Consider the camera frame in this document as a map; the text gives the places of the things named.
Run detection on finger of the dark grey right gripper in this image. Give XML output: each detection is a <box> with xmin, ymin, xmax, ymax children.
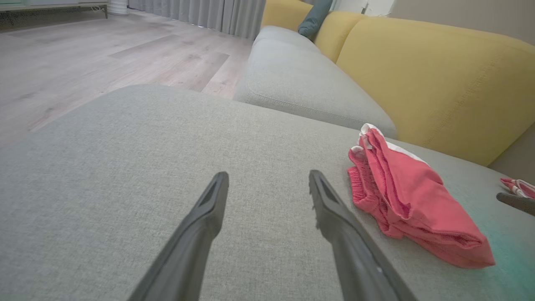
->
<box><xmin>496</xmin><ymin>192</ymin><xmax>535</xmax><ymax>217</ymax></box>

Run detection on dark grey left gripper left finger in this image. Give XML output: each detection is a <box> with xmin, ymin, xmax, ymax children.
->
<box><xmin>127</xmin><ymin>171</ymin><xmax>230</xmax><ymax>301</ymax></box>

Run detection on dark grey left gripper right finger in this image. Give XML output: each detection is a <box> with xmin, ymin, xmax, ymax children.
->
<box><xmin>308</xmin><ymin>169</ymin><xmax>419</xmax><ymax>301</ymax></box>

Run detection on red white numbered jersey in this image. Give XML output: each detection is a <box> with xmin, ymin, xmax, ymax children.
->
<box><xmin>499</xmin><ymin>177</ymin><xmax>535</xmax><ymax>199</ymax></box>

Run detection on red white striped shorts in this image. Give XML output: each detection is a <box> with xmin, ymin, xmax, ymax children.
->
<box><xmin>346</xmin><ymin>123</ymin><xmax>496</xmax><ymax>269</ymax></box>

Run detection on large grey sofa seat cushion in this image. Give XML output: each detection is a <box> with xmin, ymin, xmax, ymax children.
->
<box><xmin>0</xmin><ymin>84</ymin><xmax>535</xmax><ymax>301</ymax></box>

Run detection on large yellow sofa backrest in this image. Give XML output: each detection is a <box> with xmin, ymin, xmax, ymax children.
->
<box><xmin>336</xmin><ymin>16</ymin><xmax>535</xmax><ymax>167</ymax></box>

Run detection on long grey sofa seat cushion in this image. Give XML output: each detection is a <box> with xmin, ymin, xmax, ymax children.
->
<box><xmin>233</xmin><ymin>38</ymin><xmax>398</xmax><ymax>140</ymax></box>

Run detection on narrow yellow sofa backrest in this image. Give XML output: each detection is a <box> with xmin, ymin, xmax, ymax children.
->
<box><xmin>313</xmin><ymin>10</ymin><xmax>369</xmax><ymax>64</ymax></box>

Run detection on small grey sofa seat cushion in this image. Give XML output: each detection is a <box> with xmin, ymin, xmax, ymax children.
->
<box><xmin>252</xmin><ymin>26</ymin><xmax>322</xmax><ymax>55</ymax></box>

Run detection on grey pleated curtain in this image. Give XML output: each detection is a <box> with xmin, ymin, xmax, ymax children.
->
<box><xmin>188</xmin><ymin>0</ymin><xmax>267</xmax><ymax>41</ymax></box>
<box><xmin>127</xmin><ymin>0</ymin><xmax>191</xmax><ymax>23</ymax></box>

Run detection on teal throw pillow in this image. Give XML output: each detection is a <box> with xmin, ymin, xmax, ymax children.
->
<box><xmin>297</xmin><ymin>0</ymin><xmax>334</xmax><ymax>41</ymax></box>

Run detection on white ribbed plant pot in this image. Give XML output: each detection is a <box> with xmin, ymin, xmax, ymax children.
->
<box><xmin>109</xmin><ymin>0</ymin><xmax>130</xmax><ymax>16</ymax></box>

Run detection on yellow sofa armrest end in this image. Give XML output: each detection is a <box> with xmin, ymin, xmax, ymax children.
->
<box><xmin>261</xmin><ymin>0</ymin><xmax>315</xmax><ymax>32</ymax></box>

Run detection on pale green tv cabinet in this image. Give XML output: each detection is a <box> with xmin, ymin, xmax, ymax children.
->
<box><xmin>0</xmin><ymin>0</ymin><xmax>110</xmax><ymax>20</ymax></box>

